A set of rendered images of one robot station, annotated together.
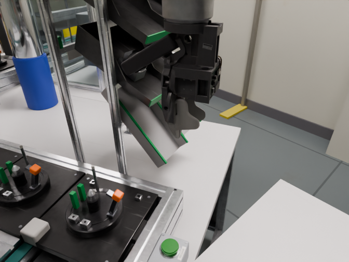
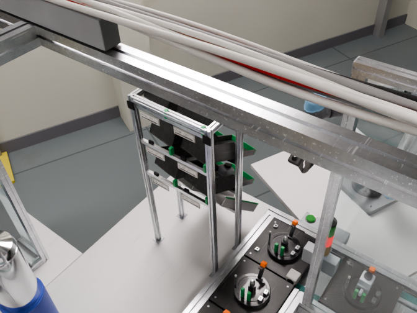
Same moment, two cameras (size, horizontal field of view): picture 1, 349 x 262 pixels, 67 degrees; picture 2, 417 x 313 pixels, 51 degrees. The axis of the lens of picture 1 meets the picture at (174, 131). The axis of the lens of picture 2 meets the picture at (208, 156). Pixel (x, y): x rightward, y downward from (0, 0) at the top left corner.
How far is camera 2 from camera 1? 1.68 m
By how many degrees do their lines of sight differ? 57
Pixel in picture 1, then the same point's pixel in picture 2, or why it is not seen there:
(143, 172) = (222, 235)
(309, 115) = (83, 110)
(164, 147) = not seen: hidden behind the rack
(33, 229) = (296, 274)
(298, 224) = (286, 172)
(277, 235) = (291, 183)
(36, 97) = not seen: outside the picture
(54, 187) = (255, 272)
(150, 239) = (303, 226)
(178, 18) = not seen: hidden behind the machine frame
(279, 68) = (18, 87)
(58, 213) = (280, 267)
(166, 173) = (228, 221)
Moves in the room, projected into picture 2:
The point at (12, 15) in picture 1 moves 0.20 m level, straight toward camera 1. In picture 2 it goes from (21, 263) to (85, 249)
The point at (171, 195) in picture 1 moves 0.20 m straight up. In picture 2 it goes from (272, 213) to (275, 182)
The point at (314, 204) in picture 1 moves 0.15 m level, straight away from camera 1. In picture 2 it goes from (274, 159) to (255, 145)
